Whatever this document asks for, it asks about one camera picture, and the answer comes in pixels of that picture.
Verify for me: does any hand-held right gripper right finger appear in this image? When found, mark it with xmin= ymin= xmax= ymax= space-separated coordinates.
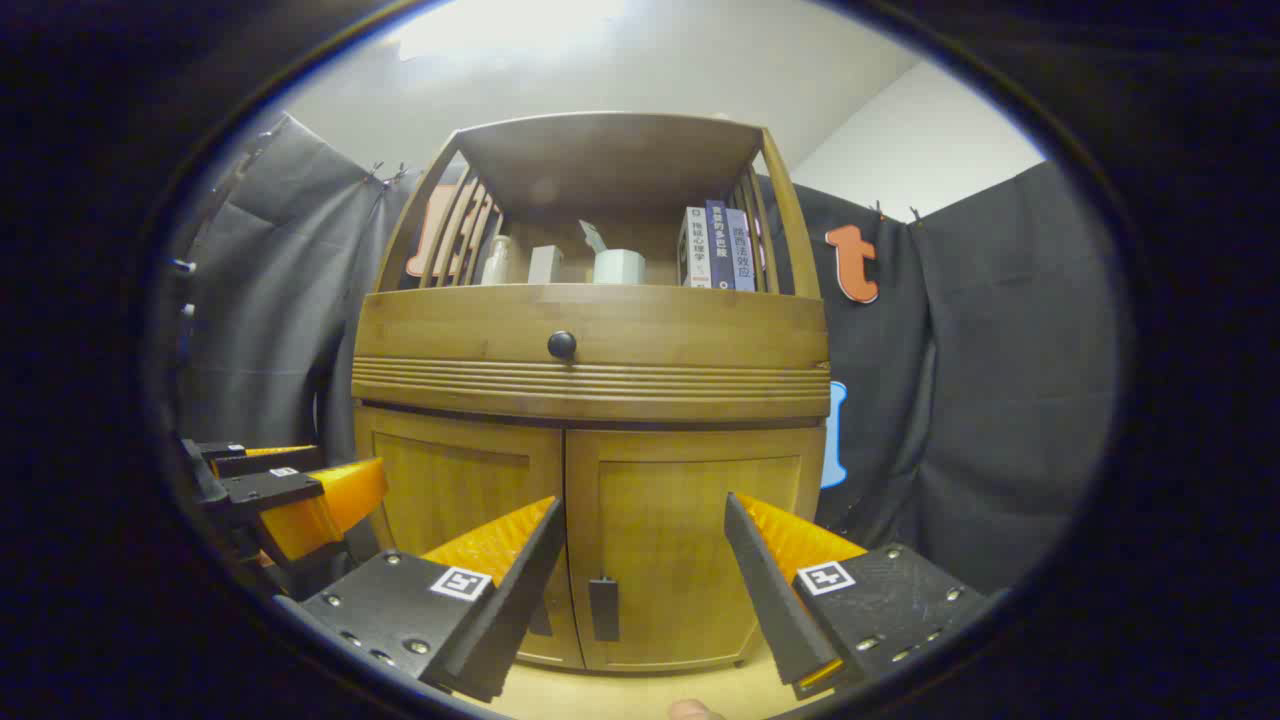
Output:
xmin=724 ymin=492 xmax=991 ymax=701

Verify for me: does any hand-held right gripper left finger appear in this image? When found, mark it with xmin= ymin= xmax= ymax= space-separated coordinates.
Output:
xmin=275 ymin=497 xmax=567 ymax=704

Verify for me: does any wooden double-door shoe cabinet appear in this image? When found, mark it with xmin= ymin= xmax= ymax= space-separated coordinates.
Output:
xmin=350 ymin=112 xmax=833 ymax=673

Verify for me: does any wooden cabinet drawer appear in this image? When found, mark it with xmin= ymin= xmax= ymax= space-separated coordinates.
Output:
xmin=353 ymin=284 xmax=831 ymax=365

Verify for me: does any clear bottle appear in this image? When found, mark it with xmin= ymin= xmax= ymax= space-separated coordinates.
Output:
xmin=481 ymin=235 xmax=521 ymax=286

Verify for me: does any black backdrop cloth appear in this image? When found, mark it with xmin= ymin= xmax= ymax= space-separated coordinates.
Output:
xmin=175 ymin=112 xmax=1121 ymax=601

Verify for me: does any white cup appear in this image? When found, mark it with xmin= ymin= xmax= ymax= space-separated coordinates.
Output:
xmin=593 ymin=249 xmax=647 ymax=286

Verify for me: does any lavender book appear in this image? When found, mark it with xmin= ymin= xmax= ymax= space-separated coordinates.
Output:
xmin=726 ymin=207 xmax=758 ymax=292

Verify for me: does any black door handle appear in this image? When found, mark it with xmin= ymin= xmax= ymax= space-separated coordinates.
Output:
xmin=589 ymin=577 xmax=620 ymax=642

